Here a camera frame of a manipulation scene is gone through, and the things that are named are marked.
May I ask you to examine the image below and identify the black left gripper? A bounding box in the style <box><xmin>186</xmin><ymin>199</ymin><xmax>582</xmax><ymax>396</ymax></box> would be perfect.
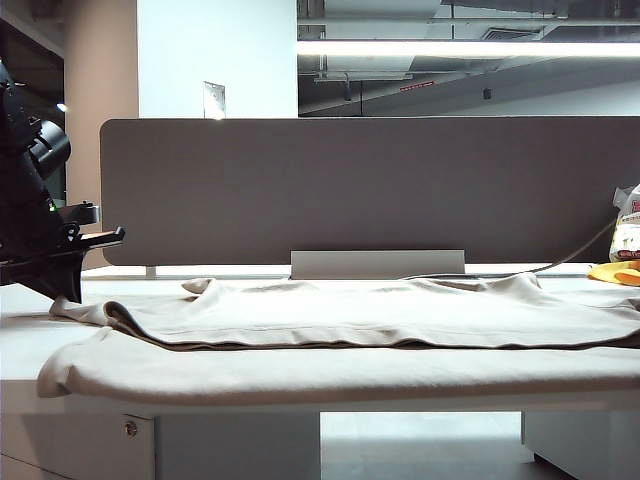
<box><xmin>0</xmin><ymin>164</ymin><xmax>126</xmax><ymax>305</ymax></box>

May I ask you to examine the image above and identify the beige T-shirt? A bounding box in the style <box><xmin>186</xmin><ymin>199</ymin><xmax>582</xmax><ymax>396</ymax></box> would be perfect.
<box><xmin>37</xmin><ymin>273</ymin><xmax>640</xmax><ymax>406</ymax></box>

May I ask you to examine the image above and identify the white drawer cabinet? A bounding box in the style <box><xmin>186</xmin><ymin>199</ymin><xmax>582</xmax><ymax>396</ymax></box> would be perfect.
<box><xmin>0</xmin><ymin>399</ymin><xmax>321</xmax><ymax>480</ymax></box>

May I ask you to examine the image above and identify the grey fabric desk divider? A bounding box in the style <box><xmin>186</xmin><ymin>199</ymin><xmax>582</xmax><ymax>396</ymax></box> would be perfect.
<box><xmin>99</xmin><ymin>117</ymin><xmax>640</xmax><ymax>267</ymax></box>

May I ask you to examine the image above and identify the long ceiling light strip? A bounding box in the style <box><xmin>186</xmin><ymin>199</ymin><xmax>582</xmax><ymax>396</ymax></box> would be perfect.
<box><xmin>296</xmin><ymin>40</ymin><xmax>640</xmax><ymax>59</ymax></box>

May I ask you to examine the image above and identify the ceiling air vent grille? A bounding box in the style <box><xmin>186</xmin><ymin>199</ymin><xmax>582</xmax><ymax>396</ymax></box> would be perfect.
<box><xmin>477</xmin><ymin>26</ymin><xmax>544</xmax><ymax>41</ymax></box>

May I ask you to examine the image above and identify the yellow and orange object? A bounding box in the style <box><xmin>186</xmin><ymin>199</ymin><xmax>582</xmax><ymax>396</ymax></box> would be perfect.
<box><xmin>587</xmin><ymin>259</ymin><xmax>640</xmax><ymax>285</ymax></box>

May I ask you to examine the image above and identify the white cabinet on casters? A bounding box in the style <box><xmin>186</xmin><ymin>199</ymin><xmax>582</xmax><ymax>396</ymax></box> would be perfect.
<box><xmin>519</xmin><ymin>407</ymin><xmax>640</xmax><ymax>480</ymax></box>

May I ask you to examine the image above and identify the printed plastic snack bag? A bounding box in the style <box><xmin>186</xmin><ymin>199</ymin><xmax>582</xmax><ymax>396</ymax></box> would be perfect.
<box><xmin>608</xmin><ymin>183</ymin><xmax>640</xmax><ymax>264</ymax></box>

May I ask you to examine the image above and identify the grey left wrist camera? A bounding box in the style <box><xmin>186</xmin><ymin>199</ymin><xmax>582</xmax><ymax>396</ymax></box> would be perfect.
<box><xmin>58</xmin><ymin>200</ymin><xmax>104</xmax><ymax>227</ymax></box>

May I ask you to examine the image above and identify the metal wall plate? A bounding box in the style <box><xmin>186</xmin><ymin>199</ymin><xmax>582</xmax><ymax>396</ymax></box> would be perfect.
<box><xmin>202</xmin><ymin>81</ymin><xmax>226</xmax><ymax>121</ymax></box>

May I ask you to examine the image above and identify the light grey cable cover flap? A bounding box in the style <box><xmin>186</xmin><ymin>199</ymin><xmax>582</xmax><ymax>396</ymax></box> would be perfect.
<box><xmin>290</xmin><ymin>250</ymin><xmax>466</xmax><ymax>280</ymax></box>

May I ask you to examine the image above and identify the grey cable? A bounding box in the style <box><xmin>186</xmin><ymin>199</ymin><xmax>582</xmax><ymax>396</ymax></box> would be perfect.
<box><xmin>529</xmin><ymin>219</ymin><xmax>615</xmax><ymax>274</ymax></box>

